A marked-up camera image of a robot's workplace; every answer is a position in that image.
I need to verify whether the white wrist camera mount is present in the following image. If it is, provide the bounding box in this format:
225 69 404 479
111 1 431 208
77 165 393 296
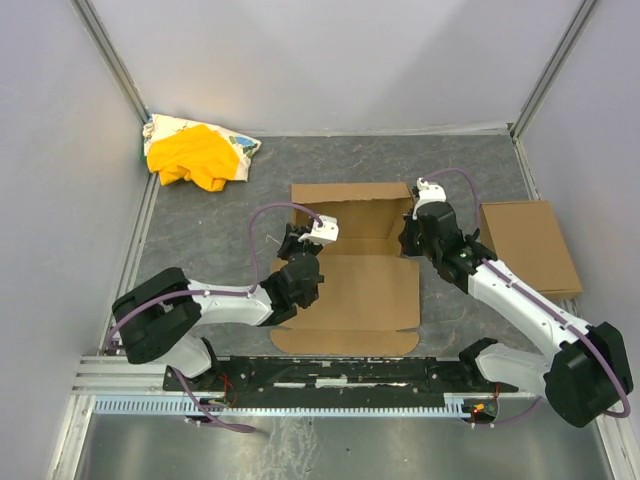
412 177 447 220
299 215 339 246

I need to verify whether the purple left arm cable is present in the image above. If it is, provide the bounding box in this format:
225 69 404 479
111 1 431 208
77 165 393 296
104 202 324 433

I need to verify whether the light blue cable duct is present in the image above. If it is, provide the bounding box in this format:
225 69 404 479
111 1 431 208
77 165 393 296
93 391 496 415

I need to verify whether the right aluminium frame post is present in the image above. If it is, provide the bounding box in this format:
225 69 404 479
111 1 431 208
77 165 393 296
510 0 600 142

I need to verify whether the white patterned cloth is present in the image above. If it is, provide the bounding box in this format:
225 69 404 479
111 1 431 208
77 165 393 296
142 114 262 178

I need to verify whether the yellow cloth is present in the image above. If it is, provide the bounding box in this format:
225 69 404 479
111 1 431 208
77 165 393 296
146 125 247 192

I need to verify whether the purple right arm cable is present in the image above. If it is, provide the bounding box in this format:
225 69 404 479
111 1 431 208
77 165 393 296
422 167 632 430

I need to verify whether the flat folded cardboard box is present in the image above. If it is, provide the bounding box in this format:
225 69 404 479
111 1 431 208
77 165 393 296
480 200 583 301

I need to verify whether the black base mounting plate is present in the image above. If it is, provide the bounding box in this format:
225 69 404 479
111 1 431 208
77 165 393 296
186 356 496 409

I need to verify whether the brown cardboard box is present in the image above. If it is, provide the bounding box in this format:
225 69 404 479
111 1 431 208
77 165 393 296
270 183 421 357

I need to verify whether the aluminium frame post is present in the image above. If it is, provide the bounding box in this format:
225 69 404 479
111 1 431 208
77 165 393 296
71 0 150 124
510 0 600 142

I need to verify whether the left aluminium frame post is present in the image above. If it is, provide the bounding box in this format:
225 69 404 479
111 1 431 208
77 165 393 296
71 0 150 124

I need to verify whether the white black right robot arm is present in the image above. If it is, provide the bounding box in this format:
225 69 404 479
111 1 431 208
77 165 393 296
399 200 634 428

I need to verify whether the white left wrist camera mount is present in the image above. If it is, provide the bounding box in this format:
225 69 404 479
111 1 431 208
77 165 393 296
299 215 339 246

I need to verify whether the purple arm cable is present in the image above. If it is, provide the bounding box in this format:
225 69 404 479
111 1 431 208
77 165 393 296
422 167 632 430
104 202 324 433

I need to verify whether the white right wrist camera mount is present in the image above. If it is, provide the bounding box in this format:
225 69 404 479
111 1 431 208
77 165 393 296
412 177 447 220

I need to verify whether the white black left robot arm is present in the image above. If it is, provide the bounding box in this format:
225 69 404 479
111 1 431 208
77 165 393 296
106 216 338 379

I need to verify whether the aluminium front rail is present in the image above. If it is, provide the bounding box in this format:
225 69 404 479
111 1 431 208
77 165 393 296
71 356 177 396

